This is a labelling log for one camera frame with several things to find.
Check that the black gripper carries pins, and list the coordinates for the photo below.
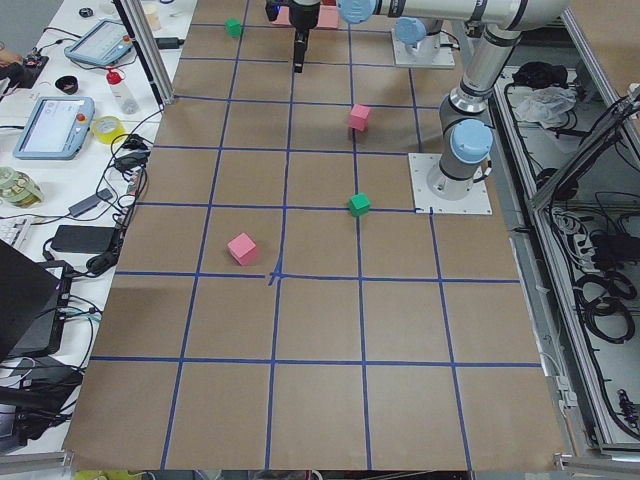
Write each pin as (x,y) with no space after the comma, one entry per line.
(304,15)

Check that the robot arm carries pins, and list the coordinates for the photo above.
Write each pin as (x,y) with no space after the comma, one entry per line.
(421,43)
(467,140)

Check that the pink cube near arm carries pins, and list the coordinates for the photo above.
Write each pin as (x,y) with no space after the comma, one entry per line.
(359,117)

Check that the pink plastic bin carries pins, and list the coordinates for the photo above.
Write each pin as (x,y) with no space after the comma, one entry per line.
(328,17)

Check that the green cube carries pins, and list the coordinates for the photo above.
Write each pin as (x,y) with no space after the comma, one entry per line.
(233,27)
(359,204)

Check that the squeeze bottle red cap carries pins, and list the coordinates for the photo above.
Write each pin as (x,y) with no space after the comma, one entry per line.
(121,92)

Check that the teach pendant tablet far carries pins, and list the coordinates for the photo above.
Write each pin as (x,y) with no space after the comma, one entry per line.
(103,45)

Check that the teach pendant tablet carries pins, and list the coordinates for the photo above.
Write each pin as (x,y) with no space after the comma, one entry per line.
(103,45)
(56,128)

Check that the yellow tape roll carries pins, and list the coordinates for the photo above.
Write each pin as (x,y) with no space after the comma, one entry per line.
(108,129)

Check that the pink cube front centre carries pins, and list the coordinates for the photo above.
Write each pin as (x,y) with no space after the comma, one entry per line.
(243,249)

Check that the black bowl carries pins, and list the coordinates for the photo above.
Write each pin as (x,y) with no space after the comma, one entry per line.
(67,84)

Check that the teach pendant tablet near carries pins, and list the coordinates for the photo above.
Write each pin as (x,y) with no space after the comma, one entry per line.
(56,128)

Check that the black power brick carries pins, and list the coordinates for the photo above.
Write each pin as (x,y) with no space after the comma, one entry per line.
(82,239)

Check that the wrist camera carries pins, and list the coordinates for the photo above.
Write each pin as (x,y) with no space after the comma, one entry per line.
(273,7)

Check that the aluminium frame post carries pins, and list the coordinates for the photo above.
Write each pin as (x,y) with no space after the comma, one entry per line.
(132,15)

